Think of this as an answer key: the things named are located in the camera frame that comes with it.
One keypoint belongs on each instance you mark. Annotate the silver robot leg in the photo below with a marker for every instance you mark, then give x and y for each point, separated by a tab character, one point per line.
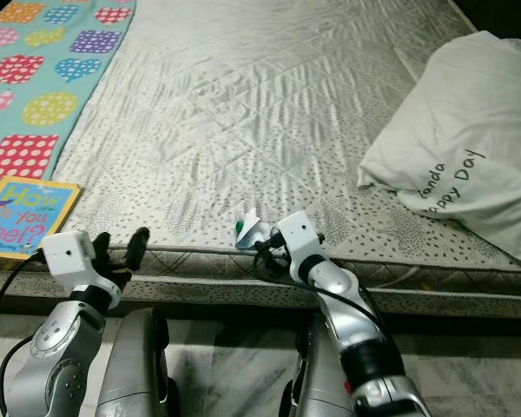
135	365
321	382

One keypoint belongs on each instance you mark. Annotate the white pillow with print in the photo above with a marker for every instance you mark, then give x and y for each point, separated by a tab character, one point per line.
451	130

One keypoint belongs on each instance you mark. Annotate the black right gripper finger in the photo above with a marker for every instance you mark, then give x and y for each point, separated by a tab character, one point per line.
260	253

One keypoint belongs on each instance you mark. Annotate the teal blanket with dotted hearts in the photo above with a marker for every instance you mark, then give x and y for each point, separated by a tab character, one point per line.
52	78

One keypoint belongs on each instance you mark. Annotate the silver left robot leg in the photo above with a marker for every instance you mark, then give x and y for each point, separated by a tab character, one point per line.
135	365

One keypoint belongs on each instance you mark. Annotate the yellow blue children's book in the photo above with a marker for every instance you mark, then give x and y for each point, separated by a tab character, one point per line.
30	217

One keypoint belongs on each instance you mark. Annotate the silver right robot leg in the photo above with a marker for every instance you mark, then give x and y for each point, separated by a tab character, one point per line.
321	382

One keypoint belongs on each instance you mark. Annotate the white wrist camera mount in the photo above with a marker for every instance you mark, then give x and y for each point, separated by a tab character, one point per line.
300	239
74	256

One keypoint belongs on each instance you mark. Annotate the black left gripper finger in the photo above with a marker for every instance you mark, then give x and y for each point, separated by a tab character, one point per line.
103	248
138	248

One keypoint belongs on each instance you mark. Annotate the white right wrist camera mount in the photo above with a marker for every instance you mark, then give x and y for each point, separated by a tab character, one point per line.
300	239

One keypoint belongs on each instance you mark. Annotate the white green wrapper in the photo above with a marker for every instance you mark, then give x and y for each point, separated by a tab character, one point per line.
252	230

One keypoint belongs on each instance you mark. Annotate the white quilted mattress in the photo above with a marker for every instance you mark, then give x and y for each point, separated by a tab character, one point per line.
252	113

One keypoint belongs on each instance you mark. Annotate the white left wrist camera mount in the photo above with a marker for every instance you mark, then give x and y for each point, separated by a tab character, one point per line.
74	256

